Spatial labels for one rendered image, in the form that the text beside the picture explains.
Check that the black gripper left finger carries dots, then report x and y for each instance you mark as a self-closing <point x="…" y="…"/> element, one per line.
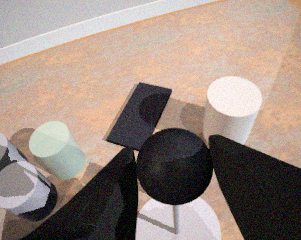
<point x="105" y="209"/>

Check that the french press coffee maker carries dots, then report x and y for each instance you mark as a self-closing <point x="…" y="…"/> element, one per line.
<point x="175" y="167"/>

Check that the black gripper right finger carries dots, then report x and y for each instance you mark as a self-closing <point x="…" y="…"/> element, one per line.
<point x="263" y="193"/>

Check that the black rectangular slab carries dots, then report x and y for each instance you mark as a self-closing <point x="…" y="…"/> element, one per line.
<point x="141" y="114"/>

